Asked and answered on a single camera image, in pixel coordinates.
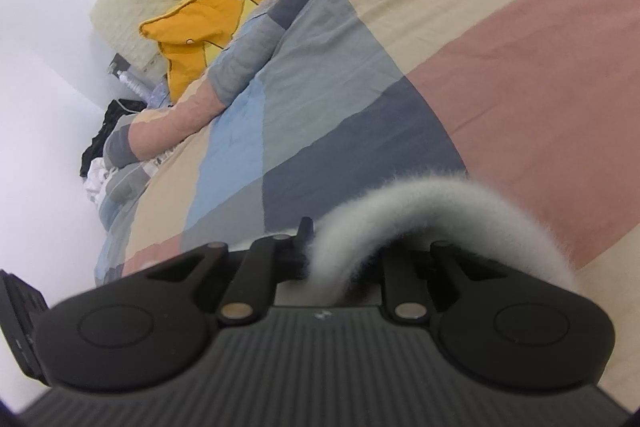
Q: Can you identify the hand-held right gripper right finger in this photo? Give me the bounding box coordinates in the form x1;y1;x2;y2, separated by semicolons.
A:
381;241;507;324

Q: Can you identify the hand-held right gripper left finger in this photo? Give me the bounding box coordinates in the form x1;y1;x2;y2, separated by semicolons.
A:
145;217;314;326

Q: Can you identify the cream striped knit sweater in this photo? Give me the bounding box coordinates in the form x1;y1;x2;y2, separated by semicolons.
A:
309;174;577;299

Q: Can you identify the pile of black white clothes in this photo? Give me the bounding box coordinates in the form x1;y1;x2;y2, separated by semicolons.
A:
79;99;151;204

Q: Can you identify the patchwork quilt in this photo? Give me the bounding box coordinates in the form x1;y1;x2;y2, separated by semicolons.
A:
80;0;640;408

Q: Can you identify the white ribbed bottle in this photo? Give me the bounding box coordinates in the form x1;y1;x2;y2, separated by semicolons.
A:
117;69;152;102

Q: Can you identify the yellow crown pillow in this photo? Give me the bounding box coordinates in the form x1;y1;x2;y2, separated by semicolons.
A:
139;0;341;104

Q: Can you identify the dark box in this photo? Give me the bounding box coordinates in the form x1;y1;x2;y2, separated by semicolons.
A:
107;53;132;76

